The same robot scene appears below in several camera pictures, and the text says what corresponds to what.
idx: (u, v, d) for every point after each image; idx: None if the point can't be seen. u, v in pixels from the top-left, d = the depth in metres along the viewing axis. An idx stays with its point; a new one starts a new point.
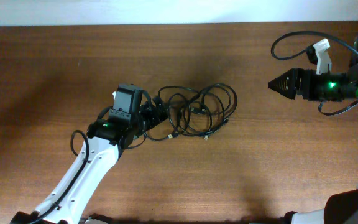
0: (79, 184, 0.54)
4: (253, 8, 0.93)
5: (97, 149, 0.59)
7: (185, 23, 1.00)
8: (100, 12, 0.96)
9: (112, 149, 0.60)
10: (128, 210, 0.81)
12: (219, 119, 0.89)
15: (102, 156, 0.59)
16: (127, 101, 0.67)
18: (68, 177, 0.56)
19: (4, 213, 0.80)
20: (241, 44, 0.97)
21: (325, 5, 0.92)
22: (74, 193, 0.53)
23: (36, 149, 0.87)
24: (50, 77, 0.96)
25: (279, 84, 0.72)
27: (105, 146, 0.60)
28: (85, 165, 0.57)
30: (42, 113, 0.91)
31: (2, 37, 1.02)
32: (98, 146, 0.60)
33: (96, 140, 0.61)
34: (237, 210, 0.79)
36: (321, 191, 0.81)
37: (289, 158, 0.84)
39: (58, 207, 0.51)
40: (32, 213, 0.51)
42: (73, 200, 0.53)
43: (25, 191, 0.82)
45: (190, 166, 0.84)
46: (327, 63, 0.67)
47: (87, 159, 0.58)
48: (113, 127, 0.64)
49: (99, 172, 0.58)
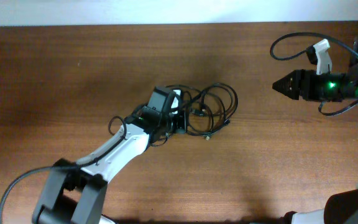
0: (116, 152, 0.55)
4: (253, 9, 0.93)
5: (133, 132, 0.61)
7: (185, 23, 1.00)
8: (100, 13, 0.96)
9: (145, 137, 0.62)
10: (128, 210, 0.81)
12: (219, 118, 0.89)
15: (137, 138, 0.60)
16: (161, 102, 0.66)
18: (106, 146, 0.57)
19: (5, 213, 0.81)
20: (241, 44, 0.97)
21: (325, 5, 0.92)
22: (112, 157, 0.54)
23: (36, 149, 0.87)
24: (50, 77, 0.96)
25: (284, 87, 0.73)
27: (140, 132, 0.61)
28: (122, 140, 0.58)
30: (42, 113, 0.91)
31: (3, 37, 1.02)
32: (134, 130, 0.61)
33: (132, 127, 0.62)
34: (237, 210, 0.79)
36: (321, 191, 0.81)
37: (289, 158, 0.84)
39: (96, 163, 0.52)
40: (69, 162, 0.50)
42: (110, 162, 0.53)
43: (26, 191, 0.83)
45: (191, 166, 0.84)
46: (328, 62, 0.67)
47: (125, 137, 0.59)
48: (146, 121, 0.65)
49: (130, 153, 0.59)
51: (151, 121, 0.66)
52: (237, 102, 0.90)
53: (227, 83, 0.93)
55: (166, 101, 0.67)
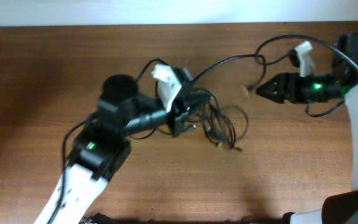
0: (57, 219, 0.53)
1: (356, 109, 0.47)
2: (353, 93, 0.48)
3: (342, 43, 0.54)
4: (253, 8, 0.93)
5: (78, 190, 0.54)
7: (185, 23, 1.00)
8: (100, 13, 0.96)
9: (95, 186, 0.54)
10: (128, 210, 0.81)
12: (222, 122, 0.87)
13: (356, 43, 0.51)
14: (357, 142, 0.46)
15: (76, 198, 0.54)
16: (119, 114, 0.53)
18: (52, 203, 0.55)
19: (5, 213, 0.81)
20: (241, 44, 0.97)
21: (324, 5, 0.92)
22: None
23: (36, 149, 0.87)
24: (50, 77, 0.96)
25: (268, 89, 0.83)
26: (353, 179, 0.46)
27: (82, 186, 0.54)
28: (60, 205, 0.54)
30: (42, 113, 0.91)
31: (2, 37, 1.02)
32: (75, 183, 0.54)
33: (79, 173, 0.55)
34: (237, 210, 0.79)
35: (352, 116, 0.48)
36: (321, 190, 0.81)
37: (289, 158, 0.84)
39: None
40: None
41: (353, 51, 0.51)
42: None
43: (25, 191, 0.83)
45: (191, 166, 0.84)
46: (309, 63, 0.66)
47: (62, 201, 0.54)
48: (103, 148, 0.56)
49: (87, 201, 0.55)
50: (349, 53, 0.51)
51: (107, 143, 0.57)
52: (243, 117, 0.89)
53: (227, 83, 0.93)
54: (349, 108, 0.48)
55: (120, 112, 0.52)
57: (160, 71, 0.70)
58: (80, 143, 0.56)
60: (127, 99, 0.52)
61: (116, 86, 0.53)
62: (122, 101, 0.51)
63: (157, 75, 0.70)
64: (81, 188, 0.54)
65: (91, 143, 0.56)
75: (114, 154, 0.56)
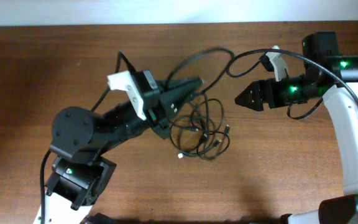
0: None
1: (337, 111, 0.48)
2: (331, 94, 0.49)
3: (311, 48, 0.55)
4: (253, 8, 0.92)
5: (59, 219, 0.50)
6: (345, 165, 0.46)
7: (185, 23, 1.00)
8: (100, 13, 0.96)
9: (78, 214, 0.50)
10: (128, 210, 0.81)
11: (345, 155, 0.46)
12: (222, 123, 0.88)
13: (322, 43, 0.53)
14: (344, 144, 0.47)
15: None
16: (79, 154, 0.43)
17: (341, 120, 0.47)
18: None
19: (5, 213, 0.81)
20: (241, 44, 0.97)
21: (324, 5, 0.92)
22: None
23: (36, 149, 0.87)
24: (50, 76, 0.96)
25: (246, 100, 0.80)
26: (344, 182, 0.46)
27: (68, 214, 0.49)
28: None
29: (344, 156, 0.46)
30: (41, 113, 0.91)
31: (2, 36, 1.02)
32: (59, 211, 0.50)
33: (59, 200, 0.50)
34: (237, 210, 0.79)
35: (334, 118, 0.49)
36: (321, 190, 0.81)
37: (289, 158, 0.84)
39: None
40: None
41: (321, 51, 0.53)
42: None
43: (25, 191, 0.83)
45: (191, 166, 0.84)
46: (284, 66, 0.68)
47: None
48: (78, 172, 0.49)
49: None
50: (319, 55, 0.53)
51: (85, 169, 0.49)
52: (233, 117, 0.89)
53: (227, 83, 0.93)
54: (330, 110, 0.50)
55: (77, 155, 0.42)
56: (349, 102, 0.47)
57: (115, 83, 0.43)
58: (56, 168, 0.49)
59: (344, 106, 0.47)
60: (80, 143, 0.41)
61: (65, 128, 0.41)
62: (74, 149, 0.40)
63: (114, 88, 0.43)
64: (62, 216, 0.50)
65: (69, 168, 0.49)
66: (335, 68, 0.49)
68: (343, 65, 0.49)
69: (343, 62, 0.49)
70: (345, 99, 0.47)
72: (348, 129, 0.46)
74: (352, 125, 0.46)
75: (95, 178, 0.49)
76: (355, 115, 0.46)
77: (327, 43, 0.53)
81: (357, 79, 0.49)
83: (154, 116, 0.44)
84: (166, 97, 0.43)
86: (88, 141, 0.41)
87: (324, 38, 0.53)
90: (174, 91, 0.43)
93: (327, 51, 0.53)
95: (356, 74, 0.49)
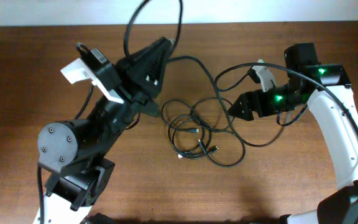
0: None
1: (321, 113, 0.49)
2: (313, 98, 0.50)
3: (291, 58, 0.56)
4: (253, 9, 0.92)
5: (59, 220, 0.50)
6: (337, 165, 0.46)
7: (184, 23, 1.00)
8: (100, 13, 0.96)
9: (78, 214, 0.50)
10: (128, 210, 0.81)
11: (335, 154, 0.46)
12: (223, 122, 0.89)
13: (302, 54, 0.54)
14: (332, 144, 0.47)
15: None
16: (72, 167, 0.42)
17: (325, 121, 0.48)
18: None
19: (5, 213, 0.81)
20: (240, 44, 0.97)
21: (324, 5, 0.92)
22: None
23: (36, 149, 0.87)
24: (50, 77, 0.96)
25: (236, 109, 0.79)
26: (337, 180, 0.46)
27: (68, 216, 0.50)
28: None
29: (335, 156, 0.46)
30: (41, 113, 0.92)
31: (2, 37, 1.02)
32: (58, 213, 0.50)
33: (58, 201, 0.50)
34: (237, 210, 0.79)
35: (321, 121, 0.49)
36: (321, 190, 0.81)
37: (289, 158, 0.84)
39: None
40: None
41: (302, 61, 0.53)
42: None
43: (25, 191, 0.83)
45: (191, 166, 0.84)
46: (270, 78, 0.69)
47: None
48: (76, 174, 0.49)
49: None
50: (299, 64, 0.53)
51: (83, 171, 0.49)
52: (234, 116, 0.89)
53: (227, 83, 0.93)
54: (317, 114, 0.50)
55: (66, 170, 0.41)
56: (331, 103, 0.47)
57: (69, 76, 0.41)
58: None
59: (327, 107, 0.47)
60: (66, 160, 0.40)
61: (51, 145, 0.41)
62: (60, 165, 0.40)
63: (72, 81, 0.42)
64: (63, 217, 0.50)
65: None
66: (315, 75, 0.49)
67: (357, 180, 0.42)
68: (321, 72, 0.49)
69: (321, 70, 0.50)
70: (327, 101, 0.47)
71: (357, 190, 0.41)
72: (334, 129, 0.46)
74: (337, 124, 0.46)
75: (94, 179, 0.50)
76: (337, 114, 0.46)
77: (307, 53, 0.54)
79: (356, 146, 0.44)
81: (334, 84, 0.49)
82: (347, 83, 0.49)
83: (129, 95, 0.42)
84: (133, 71, 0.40)
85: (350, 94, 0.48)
86: (74, 158, 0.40)
87: (302, 48, 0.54)
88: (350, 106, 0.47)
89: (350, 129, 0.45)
90: (138, 62, 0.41)
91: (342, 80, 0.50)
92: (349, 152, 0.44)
93: (307, 60, 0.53)
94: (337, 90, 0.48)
95: (333, 81, 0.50)
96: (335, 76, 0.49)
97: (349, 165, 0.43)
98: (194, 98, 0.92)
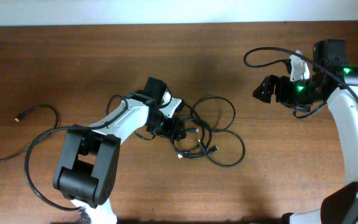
0: (120, 121, 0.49)
1: (340, 112, 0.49)
2: (335, 97, 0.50)
3: (319, 53, 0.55)
4: (254, 8, 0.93)
5: (133, 103, 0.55)
6: (348, 162, 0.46)
7: (184, 23, 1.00)
8: (101, 13, 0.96)
9: (144, 107, 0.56)
10: (128, 210, 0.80)
11: (348, 152, 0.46)
12: (225, 122, 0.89)
13: (332, 50, 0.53)
14: (345, 142, 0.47)
15: (137, 110, 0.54)
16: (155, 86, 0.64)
17: (344, 120, 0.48)
18: (112, 114, 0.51)
19: (2, 213, 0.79)
20: (241, 43, 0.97)
21: (325, 5, 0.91)
22: (120, 122, 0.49)
23: (36, 149, 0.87)
24: (49, 76, 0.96)
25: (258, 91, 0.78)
26: (346, 176, 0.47)
27: (140, 104, 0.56)
28: (125, 111, 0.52)
29: (347, 154, 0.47)
30: (40, 112, 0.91)
31: (3, 37, 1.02)
32: (135, 104, 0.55)
33: (133, 101, 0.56)
34: (237, 210, 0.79)
35: (339, 120, 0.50)
36: (321, 190, 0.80)
37: (289, 158, 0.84)
39: (107, 127, 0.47)
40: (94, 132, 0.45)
41: (330, 57, 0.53)
42: (119, 126, 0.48)
43: (23, 191, 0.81)
45: (191, 166, 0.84)
46: (301, 71, 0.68)
47: (128, 107, 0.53)
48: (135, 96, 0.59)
49: (133, 124, 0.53)
50: (325, 60, 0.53)
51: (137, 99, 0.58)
52: (236, 115, 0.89)
53: (227, 83, 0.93)
54: (335, 113, 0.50)
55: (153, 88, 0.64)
56: (351, 102, 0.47)
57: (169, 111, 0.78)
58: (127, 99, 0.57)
59: (347, 107, 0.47)
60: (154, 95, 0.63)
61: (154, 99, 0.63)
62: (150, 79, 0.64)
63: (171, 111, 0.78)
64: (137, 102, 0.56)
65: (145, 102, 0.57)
66: (339, 73, 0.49)
67: None
68: (345, 71, 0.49)
69: (346, 69, 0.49)
70: (347, 99, 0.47)
71: None
72: (350, 127, 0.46)
74: (355, 122, 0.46)
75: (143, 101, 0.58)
76: (357, 114, 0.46)
77: (337, 50, 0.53)
79: None
81: (357, 85, 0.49)
82: None
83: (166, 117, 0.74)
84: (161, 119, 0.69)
85: None
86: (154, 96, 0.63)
87: (334, 44, 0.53)
88: None
89: None
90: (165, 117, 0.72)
91: None
92: None
93: (335, 57, 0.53)
94: (357, 90, 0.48)
95: (356, 82, 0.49)
96: None
97: None
98: (195, 98, 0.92)
